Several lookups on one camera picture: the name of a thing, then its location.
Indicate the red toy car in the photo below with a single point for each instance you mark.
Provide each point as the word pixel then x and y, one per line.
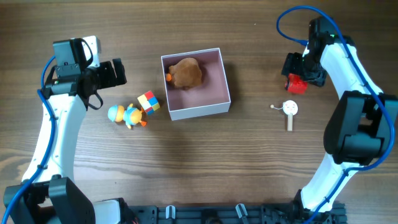
pixel 295 84

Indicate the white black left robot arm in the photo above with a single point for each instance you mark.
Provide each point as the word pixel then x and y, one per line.
pixel 47 192

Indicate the white wooden rattle drum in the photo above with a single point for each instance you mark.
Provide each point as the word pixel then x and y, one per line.
pixel 290 108

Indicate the orange blue duck toy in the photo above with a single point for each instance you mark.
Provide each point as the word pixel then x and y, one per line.
pixel 130 115

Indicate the colourful puzzle cube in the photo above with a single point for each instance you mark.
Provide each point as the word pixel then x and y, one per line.
pixel 149 102

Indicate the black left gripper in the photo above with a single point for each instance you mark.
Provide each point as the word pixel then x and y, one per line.
pixel 109 70

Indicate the white box pink interior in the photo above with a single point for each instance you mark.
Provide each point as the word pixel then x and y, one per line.
pixel 211 97

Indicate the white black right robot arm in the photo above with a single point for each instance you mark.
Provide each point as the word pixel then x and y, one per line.
pixel 359 130

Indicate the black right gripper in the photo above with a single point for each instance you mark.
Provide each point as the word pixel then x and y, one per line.
pixel 292 68

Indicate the brown plush bear toy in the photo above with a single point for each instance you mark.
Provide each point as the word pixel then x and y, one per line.
pixel 185 74

